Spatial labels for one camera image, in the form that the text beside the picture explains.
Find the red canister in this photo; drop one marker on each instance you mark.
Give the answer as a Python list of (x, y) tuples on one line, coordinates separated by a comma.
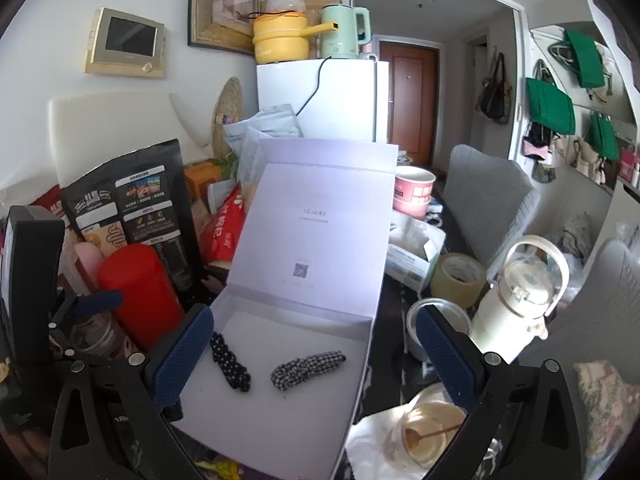
[(140, 295)]

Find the floral cushion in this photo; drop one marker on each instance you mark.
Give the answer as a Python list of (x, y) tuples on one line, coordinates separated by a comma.
[(607, 410)]

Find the pink bottle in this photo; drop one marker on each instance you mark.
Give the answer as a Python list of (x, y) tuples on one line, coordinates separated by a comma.
[(89, 262)]

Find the grey chair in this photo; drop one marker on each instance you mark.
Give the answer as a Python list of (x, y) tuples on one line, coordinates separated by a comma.
[(490, 195), (600, 310)]

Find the clear glass jar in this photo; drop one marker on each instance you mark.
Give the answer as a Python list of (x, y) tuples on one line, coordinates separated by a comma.
[(95, 335)]

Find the hanging dark handbags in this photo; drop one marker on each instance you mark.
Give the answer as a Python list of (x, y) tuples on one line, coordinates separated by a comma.
[(495, 92)]

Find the grey clothes heap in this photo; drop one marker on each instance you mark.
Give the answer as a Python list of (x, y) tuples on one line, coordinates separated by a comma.
[(575, 235)]

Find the orange box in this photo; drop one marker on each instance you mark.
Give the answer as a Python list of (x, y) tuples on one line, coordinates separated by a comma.
[(202, 177)]

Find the dark red packet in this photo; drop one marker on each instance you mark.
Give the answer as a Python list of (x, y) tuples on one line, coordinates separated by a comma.
[(50, 204)]

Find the small pink cup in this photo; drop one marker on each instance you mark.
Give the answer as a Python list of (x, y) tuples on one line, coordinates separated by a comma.
[(368, 52)]

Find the glass mug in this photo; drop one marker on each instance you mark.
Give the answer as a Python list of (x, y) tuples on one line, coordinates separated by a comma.
[(430, 435)]

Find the pale green electric kettle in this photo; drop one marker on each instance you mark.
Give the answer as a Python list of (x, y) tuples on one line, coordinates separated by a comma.
[(340, 35)]

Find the clear tape roll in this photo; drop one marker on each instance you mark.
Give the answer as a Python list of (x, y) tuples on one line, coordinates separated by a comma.
[(445, 285)]

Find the white fridge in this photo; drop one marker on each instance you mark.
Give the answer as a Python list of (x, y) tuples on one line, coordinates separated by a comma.
[(350, 100)]

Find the white water bottle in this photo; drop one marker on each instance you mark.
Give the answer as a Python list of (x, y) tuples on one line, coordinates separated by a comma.
[(505, 330)]

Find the white carton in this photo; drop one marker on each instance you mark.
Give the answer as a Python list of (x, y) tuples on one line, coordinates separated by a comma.
[(410, 260)]

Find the beige wall intercom panel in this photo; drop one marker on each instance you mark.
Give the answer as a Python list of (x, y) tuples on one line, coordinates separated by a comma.
[(125, 40)]

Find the yellow candy wrapper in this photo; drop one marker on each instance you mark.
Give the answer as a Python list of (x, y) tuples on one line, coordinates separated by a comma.
[(220, 470)]

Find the green tote bag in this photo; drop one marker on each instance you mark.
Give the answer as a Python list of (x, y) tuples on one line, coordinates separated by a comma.
[(550, 105)]

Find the clear lidded plastic cup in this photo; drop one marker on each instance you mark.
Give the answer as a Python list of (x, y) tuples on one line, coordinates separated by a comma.
[(415, 330)]

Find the white napkin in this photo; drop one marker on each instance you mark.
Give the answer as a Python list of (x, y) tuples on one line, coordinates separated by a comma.
[(370, 440)]

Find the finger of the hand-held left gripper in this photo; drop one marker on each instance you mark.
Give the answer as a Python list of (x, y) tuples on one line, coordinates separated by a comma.
[(100, 301)]

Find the pink paper cup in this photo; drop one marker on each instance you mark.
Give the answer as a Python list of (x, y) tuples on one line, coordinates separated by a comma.
[(412, 192)]

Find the gold spoon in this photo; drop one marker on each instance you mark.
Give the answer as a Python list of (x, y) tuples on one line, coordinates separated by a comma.
[(415, 435)]

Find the white gift box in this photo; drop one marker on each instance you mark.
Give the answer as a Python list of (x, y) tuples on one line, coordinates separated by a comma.
[(310, 240)]

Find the beige tote bag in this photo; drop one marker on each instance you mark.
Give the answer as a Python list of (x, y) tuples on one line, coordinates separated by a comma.
[(585, 160)]

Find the red snack packet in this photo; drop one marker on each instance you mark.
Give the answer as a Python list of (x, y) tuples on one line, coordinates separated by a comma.
[(222, 230)]

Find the brown door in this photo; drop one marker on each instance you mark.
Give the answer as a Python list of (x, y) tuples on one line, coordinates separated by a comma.
[(410, 110)]

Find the yellow electric pot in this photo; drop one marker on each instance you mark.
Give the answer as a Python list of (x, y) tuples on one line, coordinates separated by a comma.
[(280, 40)]

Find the black snack pouch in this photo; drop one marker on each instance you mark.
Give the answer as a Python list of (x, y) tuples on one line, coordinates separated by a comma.
[(145, 195)]

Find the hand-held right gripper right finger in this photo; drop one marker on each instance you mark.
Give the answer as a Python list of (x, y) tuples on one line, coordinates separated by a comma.
[(445, 360)]

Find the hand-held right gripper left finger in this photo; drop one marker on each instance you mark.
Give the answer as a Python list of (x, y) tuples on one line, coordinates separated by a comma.
[(182, 355)]

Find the black white checkered hair bow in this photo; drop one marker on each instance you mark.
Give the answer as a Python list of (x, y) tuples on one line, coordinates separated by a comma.
[(300, 370)]

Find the white plastic packets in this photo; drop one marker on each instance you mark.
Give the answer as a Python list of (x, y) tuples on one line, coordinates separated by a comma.
[(265, 125)]

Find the black polka-dot scrunchie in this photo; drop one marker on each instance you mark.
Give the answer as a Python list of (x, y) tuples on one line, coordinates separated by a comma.
[(227, 365)]

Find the round woven straw mat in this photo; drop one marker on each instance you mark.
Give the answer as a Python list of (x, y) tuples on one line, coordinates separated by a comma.
[(227, 110)]

